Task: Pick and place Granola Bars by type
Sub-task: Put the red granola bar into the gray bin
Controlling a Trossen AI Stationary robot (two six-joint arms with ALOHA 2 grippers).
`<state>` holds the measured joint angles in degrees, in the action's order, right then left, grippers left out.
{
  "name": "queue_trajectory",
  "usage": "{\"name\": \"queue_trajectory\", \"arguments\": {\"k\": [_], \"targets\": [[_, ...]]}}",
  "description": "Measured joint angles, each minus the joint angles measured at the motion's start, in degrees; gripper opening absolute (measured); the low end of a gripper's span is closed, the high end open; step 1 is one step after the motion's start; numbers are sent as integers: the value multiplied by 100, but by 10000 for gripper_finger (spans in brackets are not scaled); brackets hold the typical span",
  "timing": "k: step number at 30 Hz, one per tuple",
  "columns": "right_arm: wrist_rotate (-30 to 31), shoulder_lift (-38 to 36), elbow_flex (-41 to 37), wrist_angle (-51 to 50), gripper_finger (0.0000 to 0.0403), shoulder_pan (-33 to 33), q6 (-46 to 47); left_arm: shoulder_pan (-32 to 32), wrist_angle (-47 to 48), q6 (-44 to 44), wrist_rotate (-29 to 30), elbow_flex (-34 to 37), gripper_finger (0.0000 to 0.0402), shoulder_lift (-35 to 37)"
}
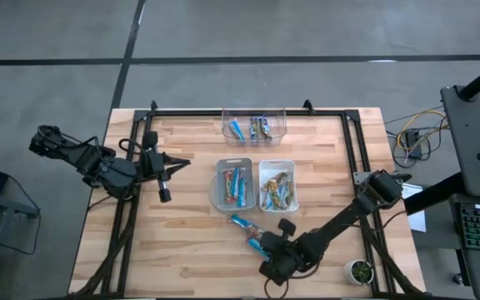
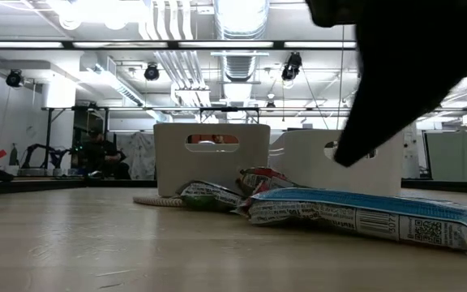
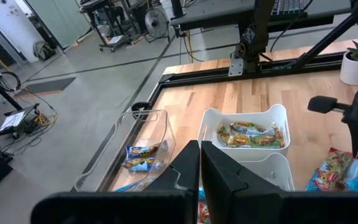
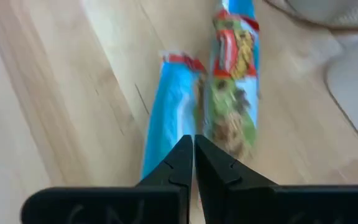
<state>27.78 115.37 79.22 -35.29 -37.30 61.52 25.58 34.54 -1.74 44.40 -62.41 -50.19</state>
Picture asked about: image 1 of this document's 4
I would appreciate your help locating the pale grey plastic bin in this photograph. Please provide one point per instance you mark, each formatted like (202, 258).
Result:
(220, 164)

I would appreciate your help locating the clear plastic bin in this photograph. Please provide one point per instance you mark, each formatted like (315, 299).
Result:
(231, 112)

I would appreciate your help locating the white plastic bin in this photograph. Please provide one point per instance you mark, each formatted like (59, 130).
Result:
(267, 166)

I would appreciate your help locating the black diagonal beam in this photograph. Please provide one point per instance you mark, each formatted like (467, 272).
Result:
(431, 196)

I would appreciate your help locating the small plant in white pot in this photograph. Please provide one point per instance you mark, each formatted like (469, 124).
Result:
(358, 273)

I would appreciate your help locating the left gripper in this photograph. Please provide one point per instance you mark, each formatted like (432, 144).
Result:
(158, 164)

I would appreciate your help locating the blue green granola bar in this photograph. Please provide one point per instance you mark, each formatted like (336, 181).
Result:
(236, 131)
(254, 131)
(266, 128)

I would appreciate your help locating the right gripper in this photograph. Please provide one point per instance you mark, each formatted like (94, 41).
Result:
(279, 258)

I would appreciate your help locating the silver metal bracket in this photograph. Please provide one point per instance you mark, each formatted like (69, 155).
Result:
(359, 178)

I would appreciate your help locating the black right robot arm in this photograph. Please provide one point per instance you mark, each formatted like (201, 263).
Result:
(336, 221)

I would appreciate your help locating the white paper sheet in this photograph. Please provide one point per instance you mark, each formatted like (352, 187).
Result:
(417, 221)

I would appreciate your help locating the black power adapter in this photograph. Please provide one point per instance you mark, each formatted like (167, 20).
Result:
(413, 143)

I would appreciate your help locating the black aluminium table frame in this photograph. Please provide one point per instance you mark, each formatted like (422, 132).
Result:
(181, 112)

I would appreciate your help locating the grey equipment cart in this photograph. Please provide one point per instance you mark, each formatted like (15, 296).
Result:
(465, 137)

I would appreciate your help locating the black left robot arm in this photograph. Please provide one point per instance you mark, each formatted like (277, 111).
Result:
(106, 166)

